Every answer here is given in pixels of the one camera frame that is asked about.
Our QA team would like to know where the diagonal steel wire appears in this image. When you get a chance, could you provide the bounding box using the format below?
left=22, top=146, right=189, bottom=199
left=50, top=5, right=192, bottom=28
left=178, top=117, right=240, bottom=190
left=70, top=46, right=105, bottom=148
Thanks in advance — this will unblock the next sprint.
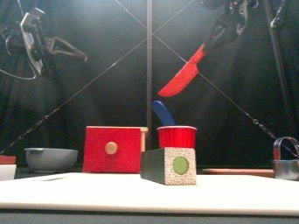
left=0, top=0, right=197, bottom=155

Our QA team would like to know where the grey bowl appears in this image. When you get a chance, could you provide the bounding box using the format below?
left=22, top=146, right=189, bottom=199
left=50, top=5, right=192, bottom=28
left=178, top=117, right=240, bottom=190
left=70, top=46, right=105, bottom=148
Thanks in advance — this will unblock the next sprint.
left=23, top=147, right=81, bottom=173

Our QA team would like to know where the pink rectangular plate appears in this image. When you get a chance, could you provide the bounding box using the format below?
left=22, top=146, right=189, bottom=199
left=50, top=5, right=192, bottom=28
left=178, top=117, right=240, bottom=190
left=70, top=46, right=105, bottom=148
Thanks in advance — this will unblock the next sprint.
left=201, top=167, right=277, bottom=179

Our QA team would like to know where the grey arm cable loop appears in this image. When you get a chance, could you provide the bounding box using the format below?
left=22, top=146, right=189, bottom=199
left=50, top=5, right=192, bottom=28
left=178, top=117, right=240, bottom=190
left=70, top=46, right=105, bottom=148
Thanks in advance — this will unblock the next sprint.
left=0, top=66, right=41, bottom=81

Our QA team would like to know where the red and white block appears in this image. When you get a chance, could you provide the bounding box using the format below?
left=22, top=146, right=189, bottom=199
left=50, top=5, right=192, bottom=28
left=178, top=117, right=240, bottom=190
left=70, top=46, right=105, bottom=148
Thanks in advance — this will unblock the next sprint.
left=0, top=155, right=19, bottom=182

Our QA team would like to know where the vertical metal frame pole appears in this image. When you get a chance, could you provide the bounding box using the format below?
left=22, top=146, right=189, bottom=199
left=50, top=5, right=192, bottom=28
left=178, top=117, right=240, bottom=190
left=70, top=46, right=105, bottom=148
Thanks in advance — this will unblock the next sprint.
left=145, top=0, right=156, bottom=144

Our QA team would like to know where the red wooden box with knob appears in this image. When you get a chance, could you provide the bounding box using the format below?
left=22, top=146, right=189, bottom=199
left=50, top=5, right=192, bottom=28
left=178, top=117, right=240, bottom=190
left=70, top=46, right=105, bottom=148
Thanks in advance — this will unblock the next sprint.
left=82, top=125, right=150, bottom=174

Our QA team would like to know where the diagonal wire with turnbuckle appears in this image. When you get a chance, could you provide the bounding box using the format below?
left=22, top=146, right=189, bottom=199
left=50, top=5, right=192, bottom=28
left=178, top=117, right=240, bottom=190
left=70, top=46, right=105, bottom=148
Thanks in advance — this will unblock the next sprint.
left=114, top=0, right=299, bottom=160

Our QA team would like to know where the red toy knife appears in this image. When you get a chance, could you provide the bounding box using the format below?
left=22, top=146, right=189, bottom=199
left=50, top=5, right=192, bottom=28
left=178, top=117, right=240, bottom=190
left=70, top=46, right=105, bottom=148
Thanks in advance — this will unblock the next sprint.
left=157, top=44, right=209, bottom=98

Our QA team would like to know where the red plastic cup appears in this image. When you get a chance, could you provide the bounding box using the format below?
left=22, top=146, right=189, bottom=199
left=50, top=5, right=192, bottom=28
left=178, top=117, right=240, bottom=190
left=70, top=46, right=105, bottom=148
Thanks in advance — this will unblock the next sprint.
left=157, top=125, right=200, bottom=150

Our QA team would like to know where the metal measuring cup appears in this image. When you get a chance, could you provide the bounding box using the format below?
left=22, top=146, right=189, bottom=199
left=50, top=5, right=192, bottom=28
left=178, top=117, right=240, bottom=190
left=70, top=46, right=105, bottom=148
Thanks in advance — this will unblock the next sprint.
left=272, top=136, right=299, bottom=181

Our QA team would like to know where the slanted dark frame pole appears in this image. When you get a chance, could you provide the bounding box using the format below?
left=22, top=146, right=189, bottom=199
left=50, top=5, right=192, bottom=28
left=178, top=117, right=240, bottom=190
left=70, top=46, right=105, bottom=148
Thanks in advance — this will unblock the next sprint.
left=264, top=0, right=296, bottom=132

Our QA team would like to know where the white cutting board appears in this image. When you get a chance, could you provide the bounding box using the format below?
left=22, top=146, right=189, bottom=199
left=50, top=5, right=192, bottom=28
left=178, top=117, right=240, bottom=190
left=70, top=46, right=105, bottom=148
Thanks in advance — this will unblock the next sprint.
left=0, top=171, right=299, bottom=218

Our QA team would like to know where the blue utensil handle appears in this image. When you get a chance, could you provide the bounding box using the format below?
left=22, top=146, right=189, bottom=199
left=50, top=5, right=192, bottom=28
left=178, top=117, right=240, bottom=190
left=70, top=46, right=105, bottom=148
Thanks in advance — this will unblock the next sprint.
left=151, top=100, right=178, bottom=127

